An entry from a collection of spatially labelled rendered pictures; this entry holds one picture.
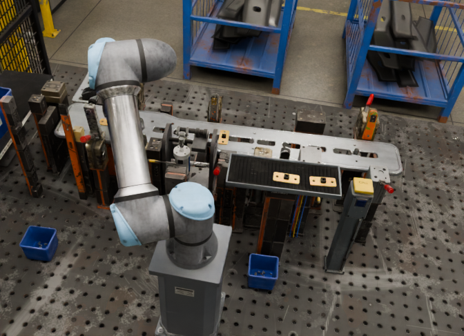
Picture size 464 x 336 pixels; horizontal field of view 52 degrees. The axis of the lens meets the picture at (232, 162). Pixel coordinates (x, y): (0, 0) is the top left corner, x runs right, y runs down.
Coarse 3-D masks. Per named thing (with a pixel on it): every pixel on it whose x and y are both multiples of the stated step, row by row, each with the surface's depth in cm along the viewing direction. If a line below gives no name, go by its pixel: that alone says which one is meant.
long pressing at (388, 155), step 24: (72, 120) 193; (144, 120) 196; (168, 120) 197; (192, 120) 199; (240, 144) 189; (312, 144) 192; (336, 144) 193; (360, 144) 194; (384, 144) 195; (360, 168) 183
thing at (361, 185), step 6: (354, 180) 156; (360, 180) 156; (366, 180) 156; (354, 186) 154; (360, 186) 154; (366, 186) 154; (372, 186) 154; (360, 192) 153; (366, 192) 153; (372, 192) 153
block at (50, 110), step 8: (48, 112) 196; (56, 112) 200; (40, 120) 192; (48, 120) 194; (56, 120) 201; (40, 128) 193; (48, 128) 195; (48, 136) 196; (48, 144) 199; (56, 144) 205; (48, 152) 202; (56, 152) 206; (64, 152) 215; (56, 160) 207; (64, 160) 216; (56, 168) 209
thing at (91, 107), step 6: (90, 102) 169; (96, 102) 169; (84, 108) 167; (90, 108) 166; (90, 114) 168; (96, 114) 170; (90, 120) 171; (96, 120) 171; (90, 126) 174; (96, 126) 174; (90, 132) 177
